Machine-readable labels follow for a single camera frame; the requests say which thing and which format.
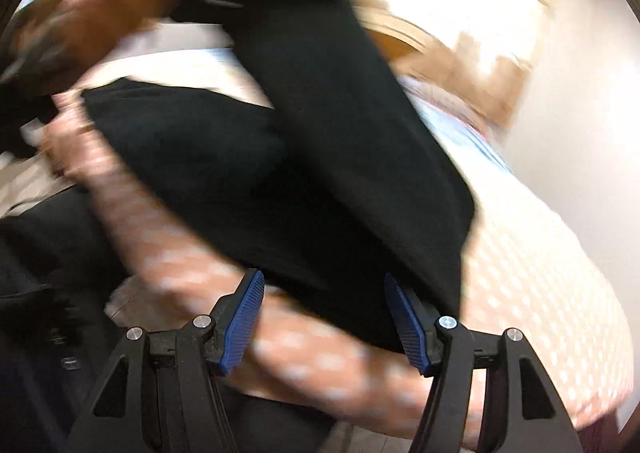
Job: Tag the person's dark clothing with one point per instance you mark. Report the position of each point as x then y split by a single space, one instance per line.
45 253

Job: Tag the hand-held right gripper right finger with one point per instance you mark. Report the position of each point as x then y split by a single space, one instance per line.
410 328

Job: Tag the black pants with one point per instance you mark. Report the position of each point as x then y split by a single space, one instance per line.
280 173

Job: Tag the polka dot bed sheet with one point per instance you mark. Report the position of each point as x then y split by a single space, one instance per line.
525 283

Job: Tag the wooden arched headboard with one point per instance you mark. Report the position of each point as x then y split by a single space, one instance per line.
395 35

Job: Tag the person's left hand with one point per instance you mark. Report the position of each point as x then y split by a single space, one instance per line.
85 18

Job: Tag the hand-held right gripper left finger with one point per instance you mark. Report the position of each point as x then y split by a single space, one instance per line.
240 320

